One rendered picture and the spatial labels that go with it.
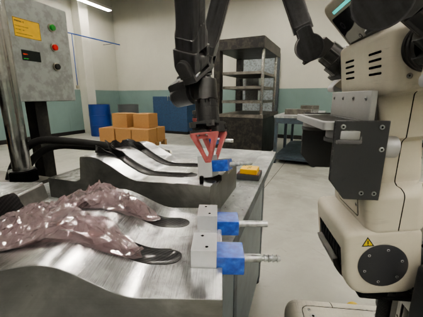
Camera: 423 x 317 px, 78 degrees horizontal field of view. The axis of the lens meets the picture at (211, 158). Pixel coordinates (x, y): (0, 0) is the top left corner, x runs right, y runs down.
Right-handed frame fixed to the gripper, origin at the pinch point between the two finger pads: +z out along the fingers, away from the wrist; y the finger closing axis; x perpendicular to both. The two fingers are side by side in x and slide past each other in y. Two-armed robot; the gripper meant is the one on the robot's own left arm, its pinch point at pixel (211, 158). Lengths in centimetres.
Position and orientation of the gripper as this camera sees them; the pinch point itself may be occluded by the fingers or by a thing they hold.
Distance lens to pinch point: 65.4
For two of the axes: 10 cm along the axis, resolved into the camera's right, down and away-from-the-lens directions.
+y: -3.3, 0.8, -9.4
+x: 9.4, -0.7, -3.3
